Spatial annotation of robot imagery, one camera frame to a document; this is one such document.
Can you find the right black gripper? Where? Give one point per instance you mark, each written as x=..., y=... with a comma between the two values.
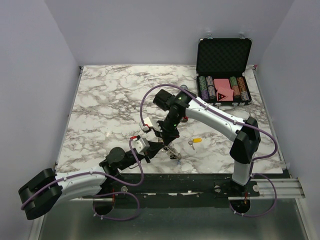
x=167, y=137

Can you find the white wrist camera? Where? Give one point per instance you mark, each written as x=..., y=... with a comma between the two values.
x=148, y=124
x=141, y=145

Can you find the yellow capped key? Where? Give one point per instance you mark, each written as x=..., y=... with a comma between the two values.
x=193, y=141

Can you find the pink playing cards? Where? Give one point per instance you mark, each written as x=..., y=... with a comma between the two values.
x=224, y=92

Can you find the black poker chip case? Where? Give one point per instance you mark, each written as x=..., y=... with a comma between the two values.
x=223, y=58

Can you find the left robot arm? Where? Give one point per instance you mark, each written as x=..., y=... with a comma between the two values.
x=47, y=189

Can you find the red glitter microphone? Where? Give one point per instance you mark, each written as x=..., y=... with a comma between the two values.
x=184, y=87

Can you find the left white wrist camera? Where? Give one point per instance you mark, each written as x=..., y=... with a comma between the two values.
x=141, y=145

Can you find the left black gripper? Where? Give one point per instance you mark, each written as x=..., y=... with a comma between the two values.
x=154, y=148

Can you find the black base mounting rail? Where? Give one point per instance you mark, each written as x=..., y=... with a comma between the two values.
x=162, y=191

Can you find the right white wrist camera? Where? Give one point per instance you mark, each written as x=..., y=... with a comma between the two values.
x=148, y=124

